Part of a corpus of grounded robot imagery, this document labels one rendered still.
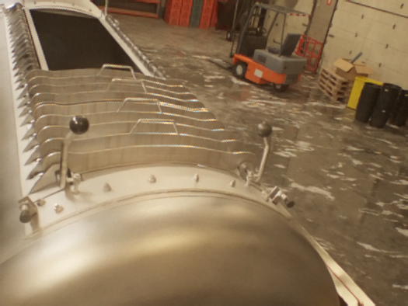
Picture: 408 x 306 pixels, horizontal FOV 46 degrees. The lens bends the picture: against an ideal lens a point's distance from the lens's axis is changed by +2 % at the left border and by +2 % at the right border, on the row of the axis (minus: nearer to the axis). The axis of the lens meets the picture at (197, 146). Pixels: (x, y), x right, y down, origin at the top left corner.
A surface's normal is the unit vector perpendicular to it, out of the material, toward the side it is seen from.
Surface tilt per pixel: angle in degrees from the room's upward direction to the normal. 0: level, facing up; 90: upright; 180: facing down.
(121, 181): 13
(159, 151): 90
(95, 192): 19
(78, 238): 27
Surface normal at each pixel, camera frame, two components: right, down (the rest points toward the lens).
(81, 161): 0.36, 0.44
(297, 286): 0.61, 0.09
